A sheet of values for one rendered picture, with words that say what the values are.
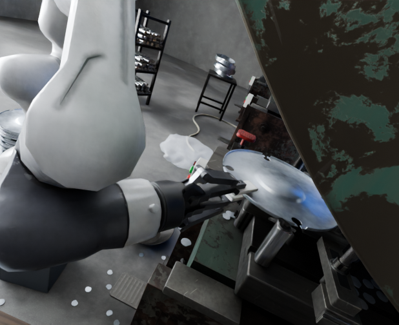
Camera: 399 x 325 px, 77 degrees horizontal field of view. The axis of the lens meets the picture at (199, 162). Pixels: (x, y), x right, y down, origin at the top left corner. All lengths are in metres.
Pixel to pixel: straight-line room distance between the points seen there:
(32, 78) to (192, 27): 6.91
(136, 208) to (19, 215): 0.12
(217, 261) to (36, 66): 0.58
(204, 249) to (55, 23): 0.57
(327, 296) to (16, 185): 0.47
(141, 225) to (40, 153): 0.15
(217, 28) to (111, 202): 7.09
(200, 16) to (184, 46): 0.84
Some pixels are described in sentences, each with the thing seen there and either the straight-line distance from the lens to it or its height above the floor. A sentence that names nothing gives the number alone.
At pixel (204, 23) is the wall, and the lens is 7.40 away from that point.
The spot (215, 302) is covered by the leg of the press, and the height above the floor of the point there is 0.64.
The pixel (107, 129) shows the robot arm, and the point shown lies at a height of 0.93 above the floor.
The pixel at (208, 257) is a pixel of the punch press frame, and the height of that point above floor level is 0.64.
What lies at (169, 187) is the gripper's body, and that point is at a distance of 0.36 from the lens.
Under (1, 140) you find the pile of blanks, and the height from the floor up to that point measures 0.23.
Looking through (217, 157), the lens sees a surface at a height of 0.78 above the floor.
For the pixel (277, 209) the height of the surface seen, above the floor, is 0.78.
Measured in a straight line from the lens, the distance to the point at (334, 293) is 0.50.
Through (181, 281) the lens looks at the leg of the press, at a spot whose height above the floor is 0.64.
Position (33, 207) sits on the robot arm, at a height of 0.82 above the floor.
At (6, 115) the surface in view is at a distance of 1.62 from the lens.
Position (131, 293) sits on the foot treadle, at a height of 0.16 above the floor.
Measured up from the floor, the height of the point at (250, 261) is 0.70.
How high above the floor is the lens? 1.03
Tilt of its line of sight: 27 degrees down
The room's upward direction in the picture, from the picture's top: 23 degrees clockwise
